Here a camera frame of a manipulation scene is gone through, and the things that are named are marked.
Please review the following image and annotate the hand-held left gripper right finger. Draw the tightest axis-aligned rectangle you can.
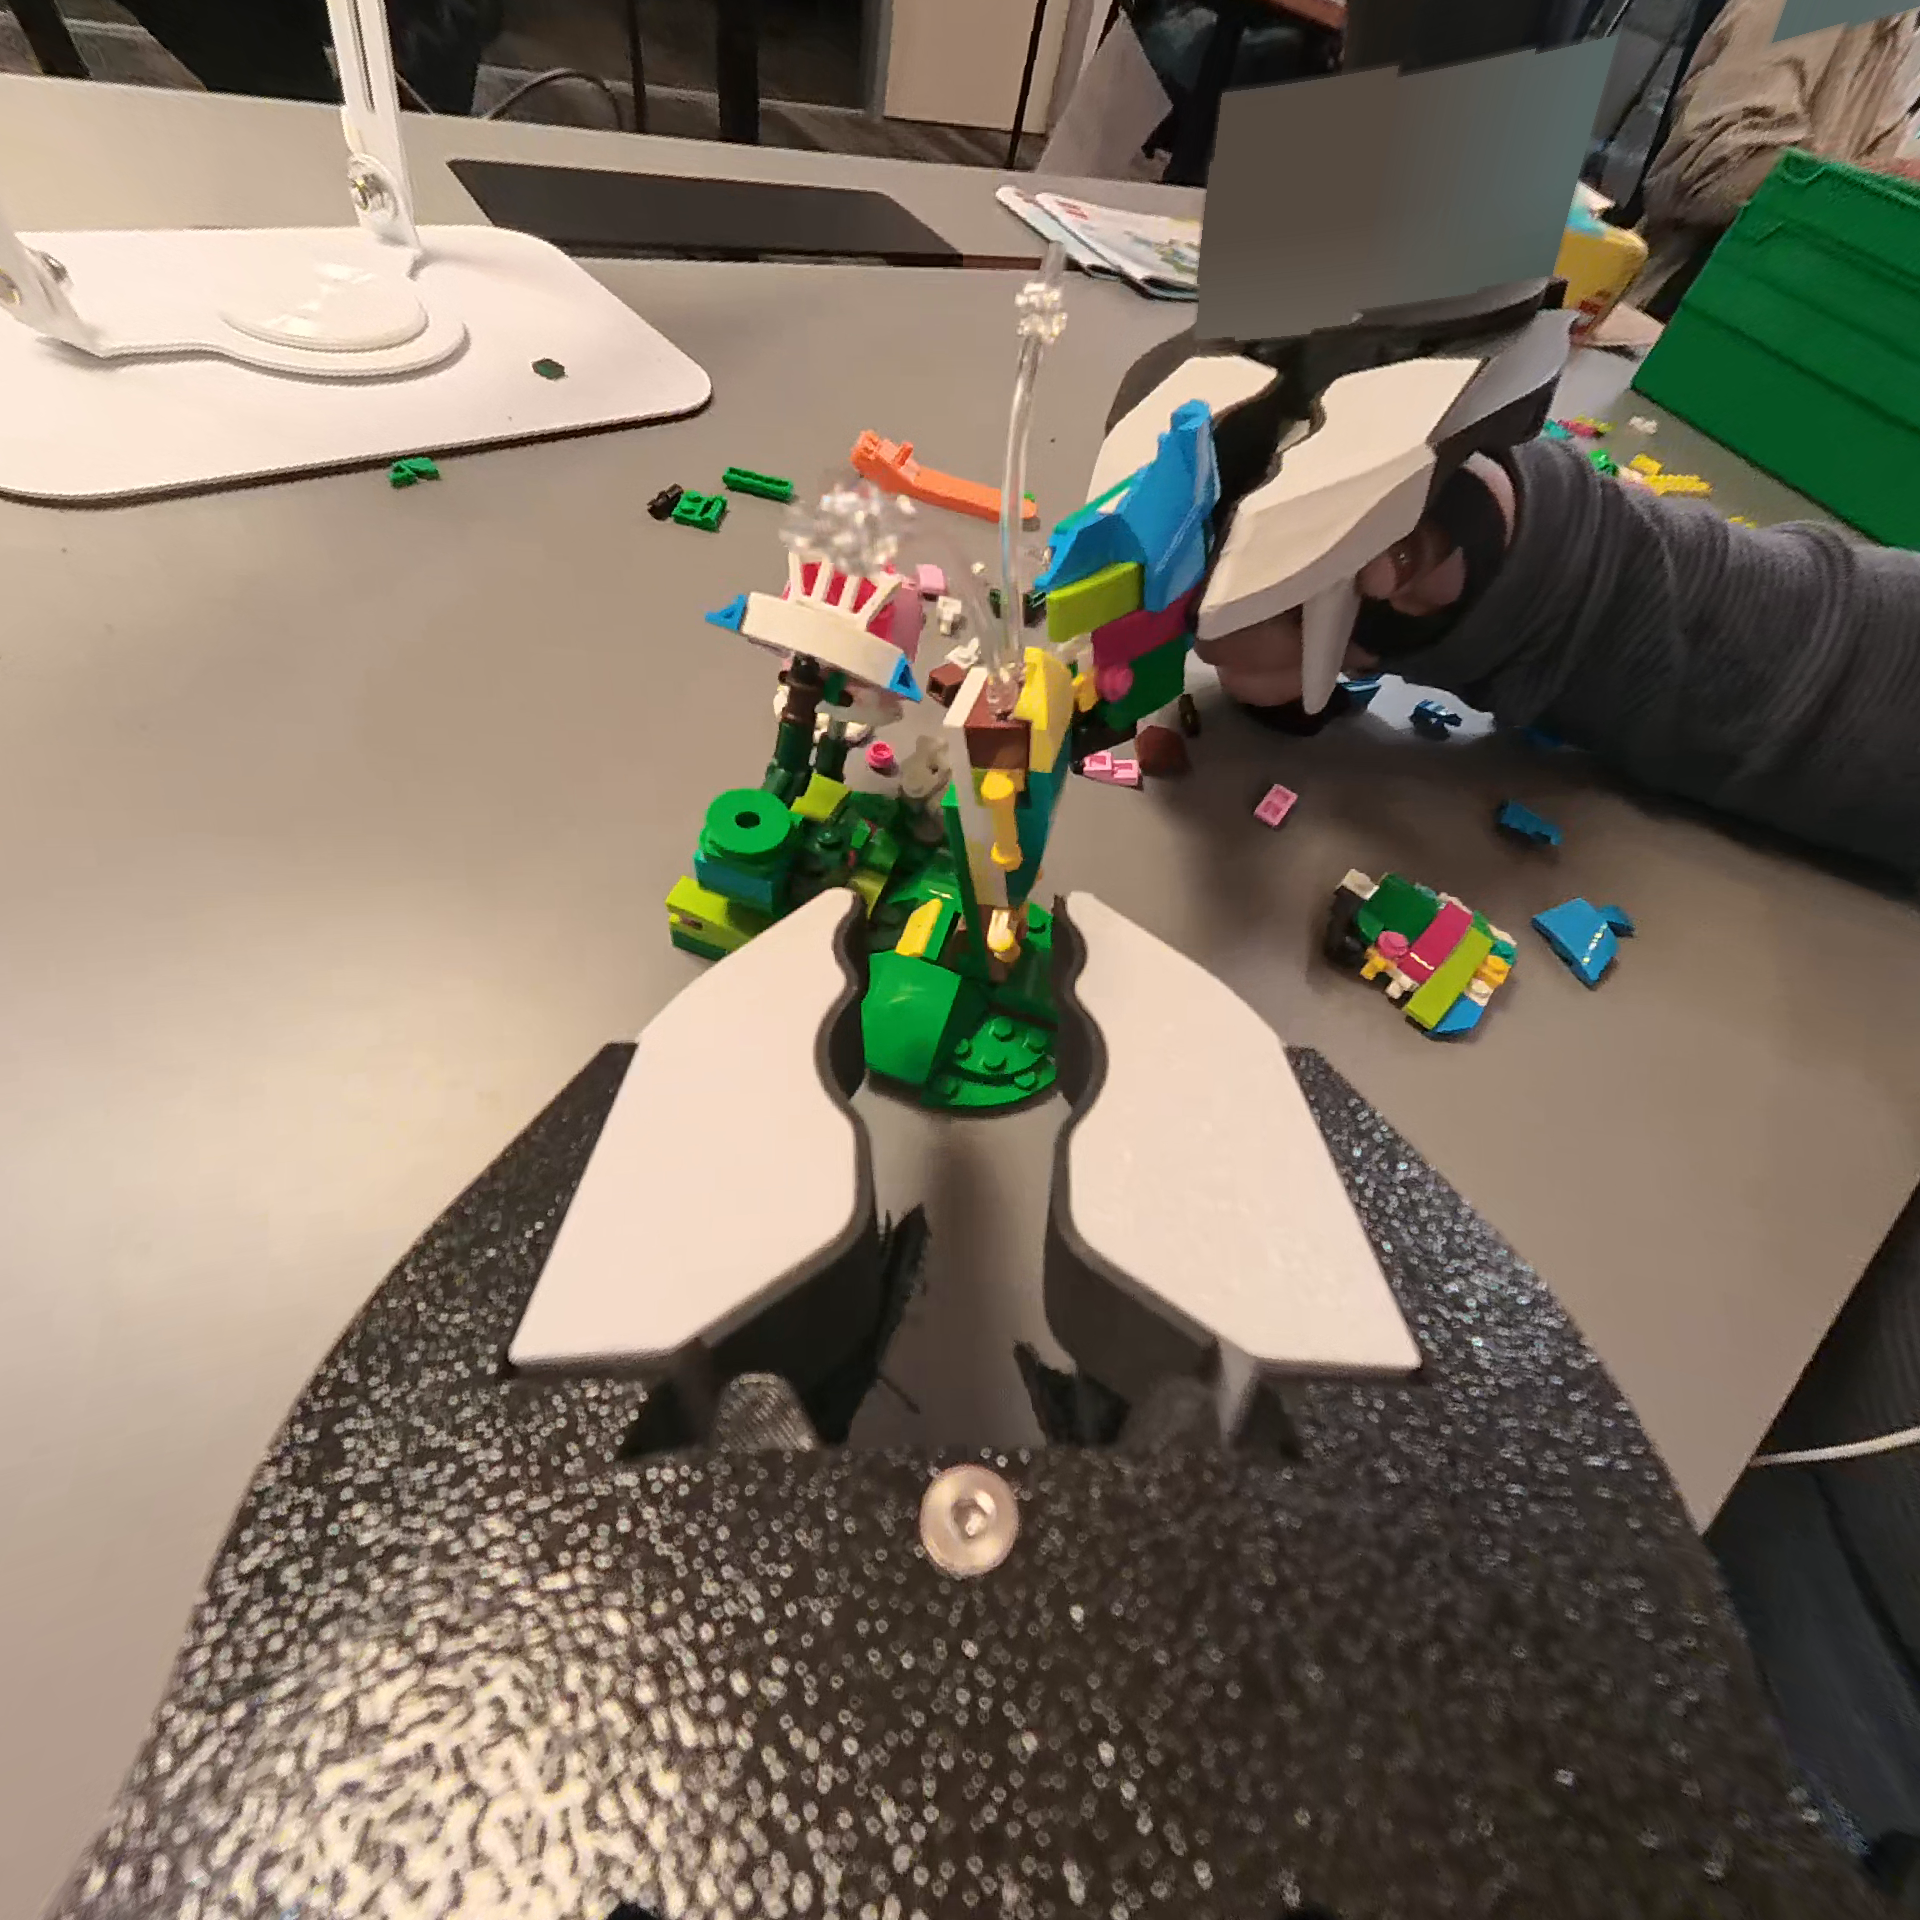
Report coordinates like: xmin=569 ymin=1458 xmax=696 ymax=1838
xmin=1042 ymin=887 xmax=1423 ymax=1377

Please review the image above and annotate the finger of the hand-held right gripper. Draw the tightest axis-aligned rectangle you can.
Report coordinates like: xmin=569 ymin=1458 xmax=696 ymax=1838
xmin=1196 ymin=353 xmax=1504 ymax=720
xmin=1082 ymin=351 xmax=1296 ymax=518

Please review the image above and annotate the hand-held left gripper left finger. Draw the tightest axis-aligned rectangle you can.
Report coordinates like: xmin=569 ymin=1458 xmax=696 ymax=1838
xmin=506 ymin=885 xmax=879 ymax=1377

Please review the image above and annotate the blue lego butterfly wing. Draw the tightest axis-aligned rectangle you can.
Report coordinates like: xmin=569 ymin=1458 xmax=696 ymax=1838
xmin=1036 ymin=398 xmax=1224 ymax=736

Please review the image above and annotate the multicoloured lego wing plate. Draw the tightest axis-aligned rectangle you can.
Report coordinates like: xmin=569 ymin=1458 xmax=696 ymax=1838
xmin=1322 ymin=871 xmax=1519 ymax=1040

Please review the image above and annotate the lego flower butterfly model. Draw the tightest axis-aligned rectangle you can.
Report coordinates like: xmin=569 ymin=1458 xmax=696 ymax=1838
xmin=663 ymin=240 xmax=1104 ymax=1114

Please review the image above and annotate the person's right forearm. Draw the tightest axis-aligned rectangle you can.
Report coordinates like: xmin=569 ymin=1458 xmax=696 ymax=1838
xmin=1446 ymin=434 xmax=1920 ymax=904

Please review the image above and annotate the yellow lego box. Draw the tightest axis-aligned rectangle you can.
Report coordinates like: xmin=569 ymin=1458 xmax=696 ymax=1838
xmin=1552 ymin=210 xmax=1653 ymax=349

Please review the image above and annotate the lego instruction booklet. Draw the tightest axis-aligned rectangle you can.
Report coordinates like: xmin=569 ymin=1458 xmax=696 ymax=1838
xmin=996 ymin=183 xmax=1209 ymax=299

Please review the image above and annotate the pile of loose lego pieces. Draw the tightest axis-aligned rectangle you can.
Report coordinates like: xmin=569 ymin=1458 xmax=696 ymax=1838
xmin=1544 ymin=406 xmax=1759 ymax=530

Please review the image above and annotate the orange lego brick separator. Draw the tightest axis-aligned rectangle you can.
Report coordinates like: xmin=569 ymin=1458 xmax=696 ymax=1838
xmin=848 ymin=430 xmax=1040 ymax=528

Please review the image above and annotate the group of blue lego slopes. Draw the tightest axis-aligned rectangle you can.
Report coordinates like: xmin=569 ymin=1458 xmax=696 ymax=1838
xmin=1338 ymin=674 xmax=1640 ymax=992

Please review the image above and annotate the person's right hand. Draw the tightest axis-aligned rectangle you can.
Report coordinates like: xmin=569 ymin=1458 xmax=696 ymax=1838
xmin=1200 ymin=450 xmax=1524 ymax=741

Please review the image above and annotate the green plastic bin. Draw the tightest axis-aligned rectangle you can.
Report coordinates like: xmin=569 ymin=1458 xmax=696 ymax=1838
xmin=1629 ymin=145 xmax=1920 ymax=551

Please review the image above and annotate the white panel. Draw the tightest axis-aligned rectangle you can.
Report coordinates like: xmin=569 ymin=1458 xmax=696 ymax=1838
xmin=1040 ymin=11 xmax=1174 ymax=178

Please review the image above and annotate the white stand with base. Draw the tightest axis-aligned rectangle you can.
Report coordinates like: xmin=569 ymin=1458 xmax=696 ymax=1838
xmin=0 ymin=0 xmax=712 ymax=505

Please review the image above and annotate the black desk cable flap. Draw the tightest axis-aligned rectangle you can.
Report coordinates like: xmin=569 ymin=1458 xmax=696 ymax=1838
xmin=448 ymin=157 xmax=962 ymax=261

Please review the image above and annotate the white cord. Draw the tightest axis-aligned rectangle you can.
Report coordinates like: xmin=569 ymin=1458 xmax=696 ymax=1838
xmin=1746 ymin=1424 xmax=1920 ymax=1471

